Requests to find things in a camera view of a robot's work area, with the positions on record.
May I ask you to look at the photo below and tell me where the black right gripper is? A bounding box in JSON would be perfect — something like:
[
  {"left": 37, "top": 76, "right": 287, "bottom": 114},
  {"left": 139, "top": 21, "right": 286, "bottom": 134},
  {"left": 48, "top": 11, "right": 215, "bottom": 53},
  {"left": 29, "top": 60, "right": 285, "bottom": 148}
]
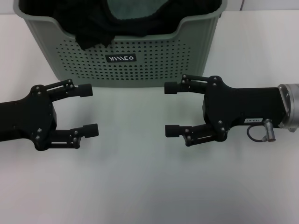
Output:
[{"left": 202, "top": 76, "right": 288, "bottom": 143}]

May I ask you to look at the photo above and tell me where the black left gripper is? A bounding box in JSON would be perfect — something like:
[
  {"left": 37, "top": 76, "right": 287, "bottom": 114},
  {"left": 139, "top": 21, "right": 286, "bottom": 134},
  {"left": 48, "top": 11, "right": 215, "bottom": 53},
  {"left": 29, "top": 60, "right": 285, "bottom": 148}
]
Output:
[{"left": 0, "top": 78, "right": 100, "bottom": 152}]

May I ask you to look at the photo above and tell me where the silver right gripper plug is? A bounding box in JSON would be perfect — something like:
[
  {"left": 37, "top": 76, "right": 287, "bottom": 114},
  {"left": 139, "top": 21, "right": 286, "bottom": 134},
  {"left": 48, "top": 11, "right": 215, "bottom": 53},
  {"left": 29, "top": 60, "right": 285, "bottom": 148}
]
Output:
[{"left": 263, "top": 118, "right": 276, "bottom": 142}]

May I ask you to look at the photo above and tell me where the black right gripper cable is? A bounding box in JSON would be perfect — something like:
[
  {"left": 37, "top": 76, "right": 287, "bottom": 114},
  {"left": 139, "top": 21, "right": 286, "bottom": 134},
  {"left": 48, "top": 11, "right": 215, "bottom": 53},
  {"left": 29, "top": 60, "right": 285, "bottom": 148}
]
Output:
[{"left": 247, "top": 125, "right": 266, "bottom": 142}]

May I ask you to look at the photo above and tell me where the green perforated plastic storage box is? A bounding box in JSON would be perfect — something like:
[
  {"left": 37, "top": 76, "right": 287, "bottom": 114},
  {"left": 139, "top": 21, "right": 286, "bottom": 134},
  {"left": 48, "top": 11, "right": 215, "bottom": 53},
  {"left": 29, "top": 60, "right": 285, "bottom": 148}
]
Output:
[{"left": 13, "top": 0, "right": 222, "bottom": 87}]

